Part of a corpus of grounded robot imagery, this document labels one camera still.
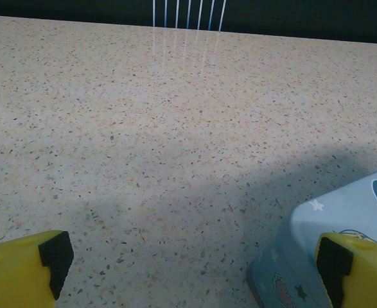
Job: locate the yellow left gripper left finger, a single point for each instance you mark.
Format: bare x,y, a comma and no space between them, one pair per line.
11,272

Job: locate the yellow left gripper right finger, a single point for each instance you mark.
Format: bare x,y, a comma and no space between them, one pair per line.
368,276

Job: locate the pastel cartoon bunny tin box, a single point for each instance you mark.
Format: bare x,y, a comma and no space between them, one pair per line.
336,208

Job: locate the blue printed back panel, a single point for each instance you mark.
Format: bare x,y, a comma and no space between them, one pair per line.
47,6

